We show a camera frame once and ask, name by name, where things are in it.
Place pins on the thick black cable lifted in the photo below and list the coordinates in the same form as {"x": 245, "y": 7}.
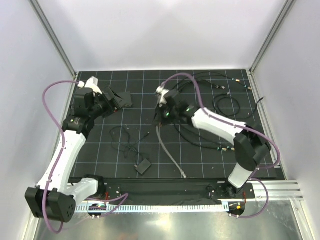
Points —
{"x": 208, "y": 75}

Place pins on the left aluminium corner post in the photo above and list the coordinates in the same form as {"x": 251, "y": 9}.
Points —
{"x": 52, "y": 35}

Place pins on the white slotted cable duct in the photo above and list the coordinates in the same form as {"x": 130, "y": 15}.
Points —
{"x": 98, "y": 208}

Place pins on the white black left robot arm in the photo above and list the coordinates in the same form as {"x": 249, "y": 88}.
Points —
{"x": 65, "y": 155}

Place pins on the right aluminium corner post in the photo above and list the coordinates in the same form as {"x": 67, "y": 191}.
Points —
{"x": 285, "y": 10}

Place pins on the aluminium corner post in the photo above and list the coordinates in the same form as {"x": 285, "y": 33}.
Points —
{"x": 285, "y": 10}
{"x": 52, "y": 35}

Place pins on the aluminium front frame rail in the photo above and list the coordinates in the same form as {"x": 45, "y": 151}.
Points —
{"x": 78, "y": 191}

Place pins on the black ethernet cable pulled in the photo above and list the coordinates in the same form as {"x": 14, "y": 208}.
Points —
{"x": 180, "y": 86}

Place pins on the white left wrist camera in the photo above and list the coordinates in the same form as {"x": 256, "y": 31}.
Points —
{"x": 91, "y": 83}

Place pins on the black network switch box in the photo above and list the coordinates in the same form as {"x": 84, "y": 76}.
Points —
{"x": 124, "y": 99}

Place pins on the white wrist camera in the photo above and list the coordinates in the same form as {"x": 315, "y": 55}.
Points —
{"x": 160, "y": 92}
{"x": 91, "y": 83}

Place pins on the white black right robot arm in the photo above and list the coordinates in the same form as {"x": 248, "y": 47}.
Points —
{"x": 250, "y": 146}

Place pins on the small black adapter box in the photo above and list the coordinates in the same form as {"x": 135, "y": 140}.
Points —
{"x": 143, "y": 166}

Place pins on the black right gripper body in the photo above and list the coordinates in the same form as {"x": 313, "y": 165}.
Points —
{"x": 167, "y": 115}

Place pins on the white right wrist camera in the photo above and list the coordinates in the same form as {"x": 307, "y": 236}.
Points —
{"x": 160, "y": 92}

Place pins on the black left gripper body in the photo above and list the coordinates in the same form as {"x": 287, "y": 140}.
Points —
{"x": 103, "y": 107}

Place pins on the black grid mat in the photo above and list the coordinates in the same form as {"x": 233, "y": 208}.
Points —
{"x": 200, "y": 102}

